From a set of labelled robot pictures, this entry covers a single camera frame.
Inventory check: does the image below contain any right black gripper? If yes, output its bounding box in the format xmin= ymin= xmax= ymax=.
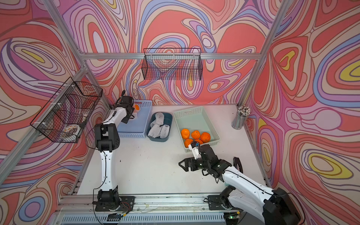
xmin=178 ymin=157 xmax=211 ymax=173

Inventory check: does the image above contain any white foam net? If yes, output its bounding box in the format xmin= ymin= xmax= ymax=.
xmin=155 ymin=112 xmax=165 ymax=126
xmin=148 ymin=124 xmax=161 ymax=138
xmin=160 ymin=124 xmax=170 ymax=139

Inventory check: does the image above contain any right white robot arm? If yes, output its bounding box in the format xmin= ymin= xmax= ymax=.
xmin=179 ymin=141 xmax=302 ymax=225

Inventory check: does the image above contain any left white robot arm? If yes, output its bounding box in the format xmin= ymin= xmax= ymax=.
xmin=94 ymin=93 xmax=134 ymax=212

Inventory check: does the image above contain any lavender perforated plastic basket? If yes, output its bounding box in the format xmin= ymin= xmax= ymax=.
xmin=118 ymin=100 xmax=152 ymax=138

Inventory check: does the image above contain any black stapler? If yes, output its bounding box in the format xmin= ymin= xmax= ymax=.
xmin=233 ymin=157 xmax=243 ymax=173

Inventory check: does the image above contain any mint green perforated basket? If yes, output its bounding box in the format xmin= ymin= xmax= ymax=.
xmin=173 ymin=106 xmax=220 ymax=152

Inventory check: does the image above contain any metal cup of pencils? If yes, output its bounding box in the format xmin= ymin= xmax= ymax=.
xmin=231 ymin=106 xmax=251 ymax=130

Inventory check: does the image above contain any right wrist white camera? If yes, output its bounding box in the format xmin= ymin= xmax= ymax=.
xmin=188 ymin=141 xmax=200 ymax=159

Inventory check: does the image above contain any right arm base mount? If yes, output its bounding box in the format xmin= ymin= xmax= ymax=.
xmin=203 ymin=195 xmax=243 ymax=212

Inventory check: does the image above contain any black wire basket back wall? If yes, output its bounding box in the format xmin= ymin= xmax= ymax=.
xmin=141 ymin=47 xmax=203 ymax=81

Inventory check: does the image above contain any black wire basket wall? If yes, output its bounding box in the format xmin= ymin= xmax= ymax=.
xmin=30 ymin=78 xmax=103 ymax=143
xmin=141 ymin=47 xmax=203 ymax=81

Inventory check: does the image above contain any black wire basket left wall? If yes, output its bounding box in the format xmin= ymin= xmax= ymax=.
xmin=30 ymin=78 xmax=103 ymax=143

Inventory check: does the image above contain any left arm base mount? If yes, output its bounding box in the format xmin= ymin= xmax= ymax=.
xmin=93 ymin=196 xmax=135 ymax=212

